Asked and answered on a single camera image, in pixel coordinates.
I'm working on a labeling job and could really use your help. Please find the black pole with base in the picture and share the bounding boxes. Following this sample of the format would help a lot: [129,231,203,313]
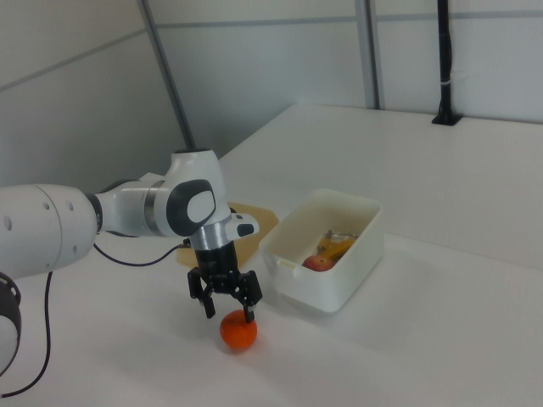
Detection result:
[431,0,462,126]

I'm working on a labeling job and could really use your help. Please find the yellow toy banana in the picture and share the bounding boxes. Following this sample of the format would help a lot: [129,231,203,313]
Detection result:
[316,236,360,260]

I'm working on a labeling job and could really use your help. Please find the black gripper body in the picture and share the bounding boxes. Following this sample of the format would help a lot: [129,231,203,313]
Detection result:
[193,240,244,294]

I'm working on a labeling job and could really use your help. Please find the orange toy fruit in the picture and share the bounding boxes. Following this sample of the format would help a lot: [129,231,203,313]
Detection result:
[219,309,259,351]

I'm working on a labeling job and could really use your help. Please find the red toy apple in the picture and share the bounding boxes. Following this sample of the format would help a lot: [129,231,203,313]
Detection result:
[301,254,337,273]

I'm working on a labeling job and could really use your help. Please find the tan plastic container lid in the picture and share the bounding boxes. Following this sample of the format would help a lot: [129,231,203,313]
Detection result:
[176,202,281,269]

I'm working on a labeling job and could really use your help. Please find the white plastic container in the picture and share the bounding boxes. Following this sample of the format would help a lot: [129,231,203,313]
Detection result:
[258,188,385,316]

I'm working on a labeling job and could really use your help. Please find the slanted grey partition post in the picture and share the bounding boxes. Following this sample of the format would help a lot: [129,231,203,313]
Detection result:
[138,0,197,150]

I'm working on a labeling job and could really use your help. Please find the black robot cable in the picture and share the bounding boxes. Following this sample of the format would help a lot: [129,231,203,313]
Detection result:
[0,239,192,399]

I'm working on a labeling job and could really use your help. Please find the upright grey partition post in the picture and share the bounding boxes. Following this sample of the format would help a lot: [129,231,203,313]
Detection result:
[363,0,382,109]

